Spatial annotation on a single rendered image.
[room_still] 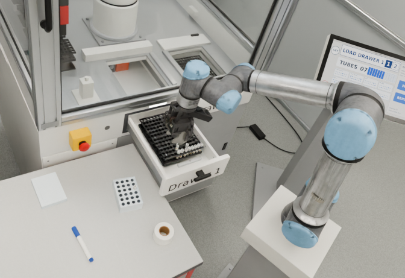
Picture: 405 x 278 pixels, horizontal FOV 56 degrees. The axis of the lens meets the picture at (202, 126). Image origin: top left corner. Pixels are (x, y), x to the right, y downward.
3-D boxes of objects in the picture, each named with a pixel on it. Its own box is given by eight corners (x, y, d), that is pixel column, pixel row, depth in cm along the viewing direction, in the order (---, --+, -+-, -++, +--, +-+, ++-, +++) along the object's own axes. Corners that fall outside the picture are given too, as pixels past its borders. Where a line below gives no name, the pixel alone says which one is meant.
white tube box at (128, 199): (141, 208, 142) (143, 202, 139) (119, 213, 138) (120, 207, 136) (133, 181, 149) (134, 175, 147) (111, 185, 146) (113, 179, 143)
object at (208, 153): (218, 169, 154) (222, 159, 150) (163, 189, 141) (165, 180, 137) (171, 104, 175) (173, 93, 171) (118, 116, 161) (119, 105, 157)
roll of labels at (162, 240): (172, 246, 134) (173, 240, 132) (152, 245, 133) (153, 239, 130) (172, 228, 139) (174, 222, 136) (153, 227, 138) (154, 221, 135)
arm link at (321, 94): (395, 79, 105) (235, 53, 128) (387, 97, 97) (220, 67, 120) (387, 114, 111) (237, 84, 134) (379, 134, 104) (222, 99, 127)
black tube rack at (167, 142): (200, 157, 156) (204, 146, 152) (162, 169, 147) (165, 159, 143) (173, 120, 167) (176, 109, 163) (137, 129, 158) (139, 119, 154)
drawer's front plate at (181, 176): (223, 173, 155) (231, 156, 148) (160, 197, 140) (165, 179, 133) (220, 170, 156) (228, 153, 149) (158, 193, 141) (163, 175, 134)
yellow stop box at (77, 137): (91, 148, 146) (93, 135, 141) (73, 153, 142) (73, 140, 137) (87, 139, 148) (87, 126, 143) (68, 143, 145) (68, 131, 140)
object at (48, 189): (67, 201, 137) (67, 198, 136) (41, 209, 132) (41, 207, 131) (55, 174, 143) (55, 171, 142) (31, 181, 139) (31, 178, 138)
